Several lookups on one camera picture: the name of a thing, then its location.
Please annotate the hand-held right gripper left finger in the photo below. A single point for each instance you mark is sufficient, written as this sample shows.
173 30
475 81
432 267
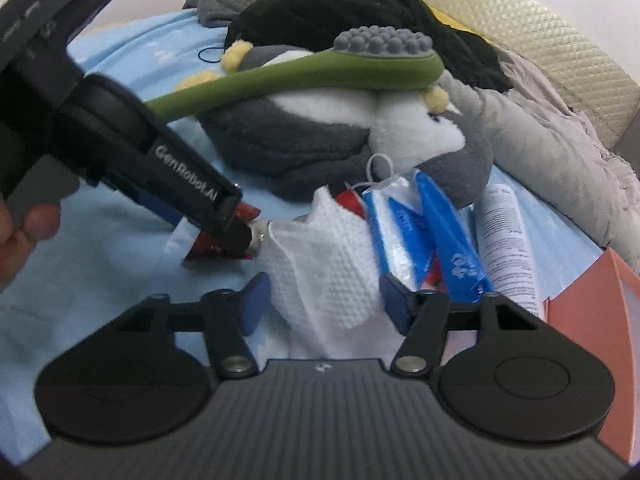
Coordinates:
255 305

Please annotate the grey penguin plush toy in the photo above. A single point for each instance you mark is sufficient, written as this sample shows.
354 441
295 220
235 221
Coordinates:
300 130

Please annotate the person's left hand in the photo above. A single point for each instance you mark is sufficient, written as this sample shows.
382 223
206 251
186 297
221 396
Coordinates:
25 240

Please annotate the white paper tissue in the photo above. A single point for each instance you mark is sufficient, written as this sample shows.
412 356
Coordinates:
325 260

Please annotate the grey duvet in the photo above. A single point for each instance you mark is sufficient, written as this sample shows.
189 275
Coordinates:
540 125

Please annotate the light blue bed sheet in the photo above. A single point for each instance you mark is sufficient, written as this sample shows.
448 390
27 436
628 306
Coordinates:
125 270

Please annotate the cream padded headboard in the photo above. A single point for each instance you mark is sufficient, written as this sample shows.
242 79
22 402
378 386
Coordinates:
550 25

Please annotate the grey cloth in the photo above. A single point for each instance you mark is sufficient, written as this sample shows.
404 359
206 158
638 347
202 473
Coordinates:
215 7

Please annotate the solid blue plastic packet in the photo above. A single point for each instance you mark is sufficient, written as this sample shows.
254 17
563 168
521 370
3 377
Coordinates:
450 240

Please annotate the white tube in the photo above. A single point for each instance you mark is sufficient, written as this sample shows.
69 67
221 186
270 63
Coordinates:
505 245

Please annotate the clear blue-striped plastic packet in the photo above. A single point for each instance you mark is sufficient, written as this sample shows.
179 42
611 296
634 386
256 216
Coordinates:
395 220

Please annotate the yellow pillow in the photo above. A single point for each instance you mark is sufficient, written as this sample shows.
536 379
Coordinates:
450 20

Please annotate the red snack packet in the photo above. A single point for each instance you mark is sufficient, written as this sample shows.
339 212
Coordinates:
200 247
350 202

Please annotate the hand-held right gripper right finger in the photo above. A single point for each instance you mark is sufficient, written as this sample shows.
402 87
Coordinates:
394 305

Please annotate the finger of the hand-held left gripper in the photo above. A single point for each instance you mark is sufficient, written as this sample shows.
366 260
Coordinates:
160 210
235 232

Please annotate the black jacket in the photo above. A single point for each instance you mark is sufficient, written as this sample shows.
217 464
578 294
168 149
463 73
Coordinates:
350 5

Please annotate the orange cardboard box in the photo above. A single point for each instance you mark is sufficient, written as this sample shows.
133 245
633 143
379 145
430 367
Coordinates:
600 300

